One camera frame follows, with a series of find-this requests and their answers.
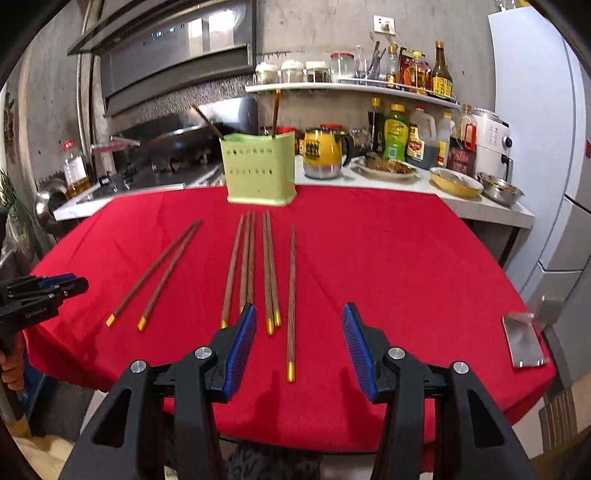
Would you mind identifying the dark soy sauce bottle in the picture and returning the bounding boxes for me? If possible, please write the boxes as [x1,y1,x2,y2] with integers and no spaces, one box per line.
[368,98,386,158]

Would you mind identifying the black wok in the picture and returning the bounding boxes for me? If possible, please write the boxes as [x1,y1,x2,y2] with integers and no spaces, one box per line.
[91,122,223,163]

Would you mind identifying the dark jug red label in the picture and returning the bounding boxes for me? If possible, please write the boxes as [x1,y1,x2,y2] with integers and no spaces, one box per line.
[446,105,478,177]

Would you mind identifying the red seasoning packet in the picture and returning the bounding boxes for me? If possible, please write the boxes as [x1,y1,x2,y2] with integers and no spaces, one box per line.
[399,47,417,89]

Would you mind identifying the glass cup with utensils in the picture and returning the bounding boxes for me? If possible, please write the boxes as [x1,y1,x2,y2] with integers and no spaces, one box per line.
[355,41,385,82]

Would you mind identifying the green plastic chopstick holder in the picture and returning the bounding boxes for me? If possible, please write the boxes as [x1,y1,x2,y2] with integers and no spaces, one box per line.
[219,130,297,205]

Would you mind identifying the green bottle yellow cap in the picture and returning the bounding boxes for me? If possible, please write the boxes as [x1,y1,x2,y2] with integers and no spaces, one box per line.
[383,104,410,162]

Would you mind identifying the yellow steel mug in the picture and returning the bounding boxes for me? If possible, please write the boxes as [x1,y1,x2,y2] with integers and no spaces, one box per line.
[302,128,354,180]

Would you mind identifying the yellow bowl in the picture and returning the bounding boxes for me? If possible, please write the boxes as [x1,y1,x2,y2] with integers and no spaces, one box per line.
[429,167,485,199]

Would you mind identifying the steel range hood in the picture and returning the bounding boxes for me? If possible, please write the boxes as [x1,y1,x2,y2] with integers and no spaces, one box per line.
[67,0,258,118]

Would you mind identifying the small yellow-cap oil bottle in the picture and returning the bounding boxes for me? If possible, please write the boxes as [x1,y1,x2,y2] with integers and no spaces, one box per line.
[385,44,400,89]

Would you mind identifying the bent stainless steel holder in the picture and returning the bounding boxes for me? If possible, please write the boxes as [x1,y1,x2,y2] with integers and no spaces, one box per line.
[502,298,550,370]

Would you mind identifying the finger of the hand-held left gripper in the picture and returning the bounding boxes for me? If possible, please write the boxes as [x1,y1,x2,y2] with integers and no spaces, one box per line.
[18,277,90,306]
[7,273,77,294]

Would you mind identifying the steel bowl with food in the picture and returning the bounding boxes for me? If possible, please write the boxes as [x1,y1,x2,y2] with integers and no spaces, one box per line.
[476,172,525,206]

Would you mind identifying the wooden chair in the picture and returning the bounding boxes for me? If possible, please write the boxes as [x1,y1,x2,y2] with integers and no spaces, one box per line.
[537,382,591,455]

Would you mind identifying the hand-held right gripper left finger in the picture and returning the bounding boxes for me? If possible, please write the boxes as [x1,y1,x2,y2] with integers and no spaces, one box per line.
[59,303,258,480]

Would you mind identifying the red-label sauce bottle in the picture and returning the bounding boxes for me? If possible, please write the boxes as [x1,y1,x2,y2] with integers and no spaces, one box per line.
[411,52,433,91]

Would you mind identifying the red tablecloth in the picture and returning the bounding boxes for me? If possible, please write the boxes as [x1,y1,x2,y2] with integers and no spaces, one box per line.
[25,185,552,455]

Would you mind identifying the large dark vinegar jug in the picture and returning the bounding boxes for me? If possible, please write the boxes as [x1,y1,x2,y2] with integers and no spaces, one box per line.
[406,106,437,168]

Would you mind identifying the white kitchen appliance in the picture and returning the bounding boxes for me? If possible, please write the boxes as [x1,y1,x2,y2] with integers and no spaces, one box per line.
[473,107,515,182]

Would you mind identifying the white jug yellow label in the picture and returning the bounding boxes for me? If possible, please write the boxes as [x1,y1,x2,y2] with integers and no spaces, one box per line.
[436,112,456,167]

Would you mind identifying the steel pot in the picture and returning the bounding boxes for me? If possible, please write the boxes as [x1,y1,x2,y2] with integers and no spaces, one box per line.
[34,178,70,219]

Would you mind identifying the white wall shelf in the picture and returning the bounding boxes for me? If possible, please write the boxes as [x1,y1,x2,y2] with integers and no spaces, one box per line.
[245,81,462,110]

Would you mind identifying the red-lid glass jar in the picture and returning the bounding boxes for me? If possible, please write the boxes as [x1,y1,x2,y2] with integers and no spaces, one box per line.
[330,52,355,83]

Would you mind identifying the dark bottle yellow label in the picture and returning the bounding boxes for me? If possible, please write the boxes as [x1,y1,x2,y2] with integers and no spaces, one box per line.
[431,41,454,99]

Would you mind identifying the white-lid seasoning jar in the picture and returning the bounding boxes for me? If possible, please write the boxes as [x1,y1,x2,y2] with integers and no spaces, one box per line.
[255,62,280,85]

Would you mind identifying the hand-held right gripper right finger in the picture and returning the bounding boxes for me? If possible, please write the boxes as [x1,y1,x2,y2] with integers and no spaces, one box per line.
[342,302,539,480]

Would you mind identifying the white refrigerator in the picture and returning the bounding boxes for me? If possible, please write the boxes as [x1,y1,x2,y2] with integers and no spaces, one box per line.
[488,9,591,385]

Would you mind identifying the green plant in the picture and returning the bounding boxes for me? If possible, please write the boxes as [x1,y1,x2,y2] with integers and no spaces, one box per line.
[0,168,25,259]

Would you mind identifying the red-cap cooking oil bottle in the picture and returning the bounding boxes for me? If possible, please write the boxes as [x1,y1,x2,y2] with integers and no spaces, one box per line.
[64,141,89,197]

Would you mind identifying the person's left hand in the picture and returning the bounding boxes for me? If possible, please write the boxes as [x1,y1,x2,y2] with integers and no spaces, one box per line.
[0,344,25,391]

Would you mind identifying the gas stove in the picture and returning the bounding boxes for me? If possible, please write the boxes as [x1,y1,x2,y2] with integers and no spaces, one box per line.
[95,157,223,191]

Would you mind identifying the dark spice jar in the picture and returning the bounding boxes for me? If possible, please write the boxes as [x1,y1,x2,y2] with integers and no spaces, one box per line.
[305,61,331,84]

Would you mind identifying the white plate of food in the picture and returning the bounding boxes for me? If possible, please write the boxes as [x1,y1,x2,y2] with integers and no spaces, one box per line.
[351,156,421,180]

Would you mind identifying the clear seasoning jar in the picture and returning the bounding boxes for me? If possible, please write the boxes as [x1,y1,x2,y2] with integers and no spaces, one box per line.
[281,60,305,84]

